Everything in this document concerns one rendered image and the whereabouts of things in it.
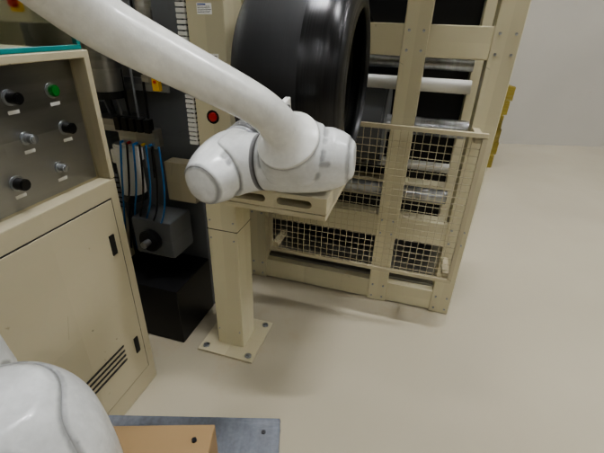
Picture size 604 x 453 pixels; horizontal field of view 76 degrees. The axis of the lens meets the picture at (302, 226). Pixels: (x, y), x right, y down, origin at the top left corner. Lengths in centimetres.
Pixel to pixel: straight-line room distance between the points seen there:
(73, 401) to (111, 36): 39
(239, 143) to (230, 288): 109
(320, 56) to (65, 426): 87
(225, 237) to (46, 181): 64
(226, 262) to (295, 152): 108
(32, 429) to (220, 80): 41
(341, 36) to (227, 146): 50
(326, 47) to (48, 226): 86
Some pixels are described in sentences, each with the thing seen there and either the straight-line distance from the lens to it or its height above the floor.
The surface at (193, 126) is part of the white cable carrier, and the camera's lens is 144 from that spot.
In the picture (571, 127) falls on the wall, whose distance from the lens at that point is 620.
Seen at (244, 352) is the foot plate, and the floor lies 1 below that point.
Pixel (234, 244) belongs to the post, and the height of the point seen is 57.
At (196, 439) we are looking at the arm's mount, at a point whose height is 76.
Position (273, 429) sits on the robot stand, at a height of 65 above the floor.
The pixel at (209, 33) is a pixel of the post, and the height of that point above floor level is 131.
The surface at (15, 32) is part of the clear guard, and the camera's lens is 119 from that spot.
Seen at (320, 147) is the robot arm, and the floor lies 119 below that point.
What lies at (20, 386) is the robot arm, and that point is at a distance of 51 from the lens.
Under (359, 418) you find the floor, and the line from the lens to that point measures 168.
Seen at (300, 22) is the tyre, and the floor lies 135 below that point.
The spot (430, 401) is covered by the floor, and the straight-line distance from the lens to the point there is 180.
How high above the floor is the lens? 136
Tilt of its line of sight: 28 degrees down
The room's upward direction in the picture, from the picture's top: 2 degrees clockwise
